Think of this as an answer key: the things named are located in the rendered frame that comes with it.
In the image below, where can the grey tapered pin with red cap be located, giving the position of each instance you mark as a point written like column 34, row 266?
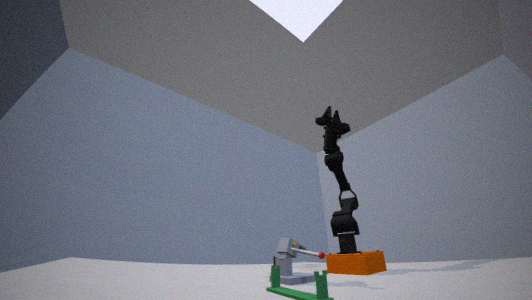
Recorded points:
column 320, row 254

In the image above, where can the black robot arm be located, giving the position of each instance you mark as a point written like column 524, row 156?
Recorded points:
column 342, row 221

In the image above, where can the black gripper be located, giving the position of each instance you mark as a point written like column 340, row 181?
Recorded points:
column 326, row 119

